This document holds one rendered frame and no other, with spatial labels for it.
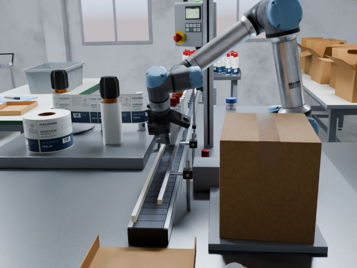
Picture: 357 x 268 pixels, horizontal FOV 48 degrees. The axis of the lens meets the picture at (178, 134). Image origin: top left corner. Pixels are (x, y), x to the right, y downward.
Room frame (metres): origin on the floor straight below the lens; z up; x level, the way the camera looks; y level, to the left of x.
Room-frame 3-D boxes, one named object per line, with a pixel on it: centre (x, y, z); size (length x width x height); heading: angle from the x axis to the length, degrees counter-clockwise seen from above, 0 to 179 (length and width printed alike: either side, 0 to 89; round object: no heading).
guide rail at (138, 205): (1.48, 0.07, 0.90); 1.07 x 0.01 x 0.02; 174
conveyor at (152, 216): (1.76, 0.01, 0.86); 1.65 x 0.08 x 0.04; 174
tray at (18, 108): (2.83, 1.19, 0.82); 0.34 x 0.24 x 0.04; 179
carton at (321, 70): (3.88, -1.48, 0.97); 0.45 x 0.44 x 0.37; 86
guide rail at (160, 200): (1.47, 0.00, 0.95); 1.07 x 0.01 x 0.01; 174
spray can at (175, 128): (1.67, 0.02, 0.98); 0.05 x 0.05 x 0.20
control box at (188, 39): (1.86, -0.09, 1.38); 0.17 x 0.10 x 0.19; 49
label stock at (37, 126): (1.69, 0.57, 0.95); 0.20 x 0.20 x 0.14
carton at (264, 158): (1.06, -0.24, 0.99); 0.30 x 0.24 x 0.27; 170
